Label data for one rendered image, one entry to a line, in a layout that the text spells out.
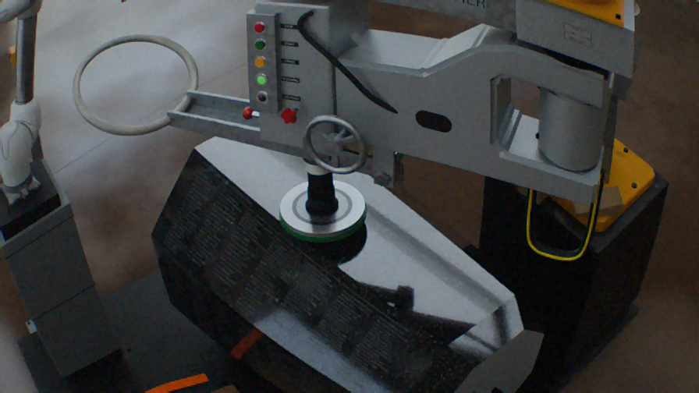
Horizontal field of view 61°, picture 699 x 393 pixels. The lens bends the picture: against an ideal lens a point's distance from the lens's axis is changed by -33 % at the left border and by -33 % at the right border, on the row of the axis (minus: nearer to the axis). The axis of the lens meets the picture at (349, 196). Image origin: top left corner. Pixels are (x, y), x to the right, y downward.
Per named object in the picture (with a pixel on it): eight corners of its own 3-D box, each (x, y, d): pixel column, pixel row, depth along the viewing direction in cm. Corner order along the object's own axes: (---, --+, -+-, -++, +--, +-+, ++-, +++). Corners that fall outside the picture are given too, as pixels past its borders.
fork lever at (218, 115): (424, 146, 208) (424, 130, 205) (395, 193, 195) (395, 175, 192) (195, 97, 231) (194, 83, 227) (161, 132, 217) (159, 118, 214)
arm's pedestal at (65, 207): (61, 391, 263) (-6, 260, 214) (26, 323, 294) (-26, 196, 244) (135, 352, 288) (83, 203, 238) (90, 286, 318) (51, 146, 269)
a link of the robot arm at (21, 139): (-2, 189, 227) (-13, 140, 214) (9, 162, 242) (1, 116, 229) (26, 185, 228) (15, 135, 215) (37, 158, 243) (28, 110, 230)
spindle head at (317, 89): (435, 133, 206) (430, -13, 178) (404, 185, 191) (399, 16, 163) (301, 104, 218) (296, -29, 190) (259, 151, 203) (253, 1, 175)
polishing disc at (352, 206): (325, 249, 210) (325, 245, 209) (263, 213, 221) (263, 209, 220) (382, 204, 222) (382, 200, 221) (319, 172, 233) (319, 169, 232)
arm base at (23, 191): (12, 211, 225) (9, 200, 221) (-1, 188, 238) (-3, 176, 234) (44, 191, 235) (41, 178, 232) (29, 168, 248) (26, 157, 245)
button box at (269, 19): (284, 107, 193) (280, 10, 175) (278, 114, 191) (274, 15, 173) (254, 103, 195) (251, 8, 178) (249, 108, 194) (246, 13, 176)
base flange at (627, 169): (578, 118, 279) (579, 108, 276) (656, 180, 247) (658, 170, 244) (505, 162, 256) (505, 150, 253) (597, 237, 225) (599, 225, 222)
